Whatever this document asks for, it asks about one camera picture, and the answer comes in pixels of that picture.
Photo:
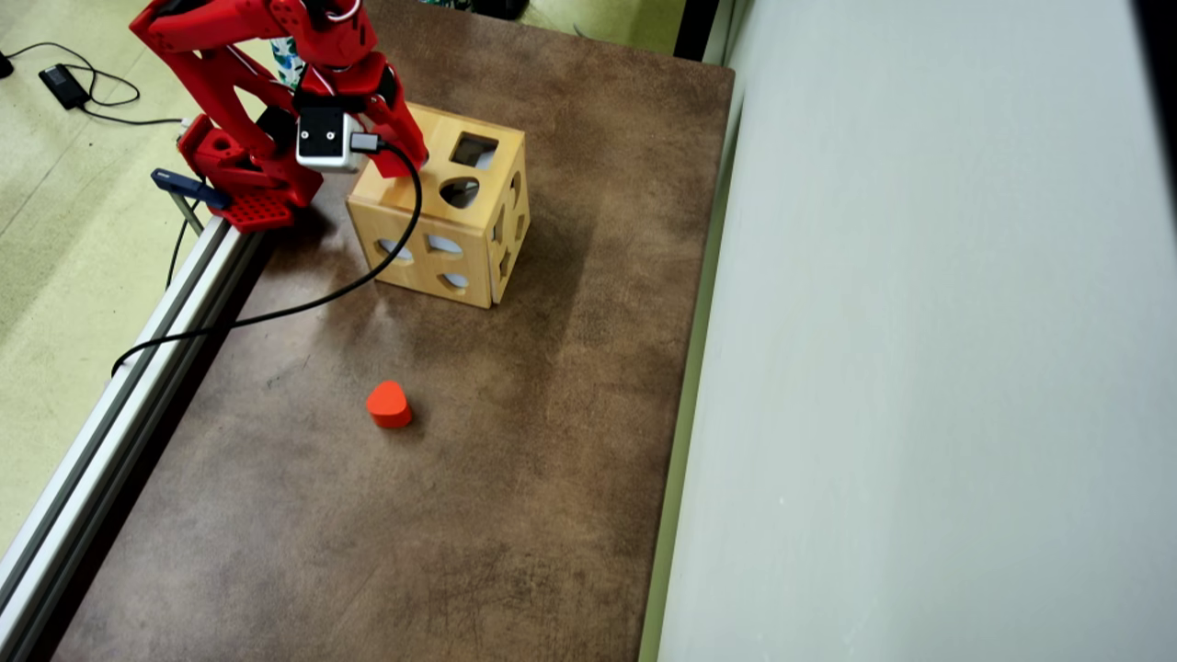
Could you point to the orange heart-shaped block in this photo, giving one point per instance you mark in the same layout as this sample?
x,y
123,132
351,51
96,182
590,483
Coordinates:
x,y
388,405

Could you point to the blue table clamp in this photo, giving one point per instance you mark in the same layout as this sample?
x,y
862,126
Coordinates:
x,y
188,187

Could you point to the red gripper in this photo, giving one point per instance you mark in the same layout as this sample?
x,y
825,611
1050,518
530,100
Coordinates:
x,y
397,136

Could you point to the wooden shape sorter box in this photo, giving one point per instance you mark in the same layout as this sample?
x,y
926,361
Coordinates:
x,y
460,239

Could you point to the black power adapter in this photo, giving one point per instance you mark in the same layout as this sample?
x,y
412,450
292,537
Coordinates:
x,y
62,85

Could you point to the floral patterned cloth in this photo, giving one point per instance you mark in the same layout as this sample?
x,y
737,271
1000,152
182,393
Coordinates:
x,y
287,64

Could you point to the aluminium profile rail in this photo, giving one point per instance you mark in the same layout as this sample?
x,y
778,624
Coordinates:
x,y
101,441

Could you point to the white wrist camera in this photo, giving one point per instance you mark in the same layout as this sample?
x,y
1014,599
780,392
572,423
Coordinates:
x,y
326,138

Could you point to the dark object on floor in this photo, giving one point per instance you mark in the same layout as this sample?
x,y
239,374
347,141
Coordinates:
x,y
497,7

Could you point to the black vertical post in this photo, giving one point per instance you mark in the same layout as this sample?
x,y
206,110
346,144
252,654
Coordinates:
x,y
696,28

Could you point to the red robot arm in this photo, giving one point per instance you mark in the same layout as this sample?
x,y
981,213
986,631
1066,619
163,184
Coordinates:
x,y
211,83

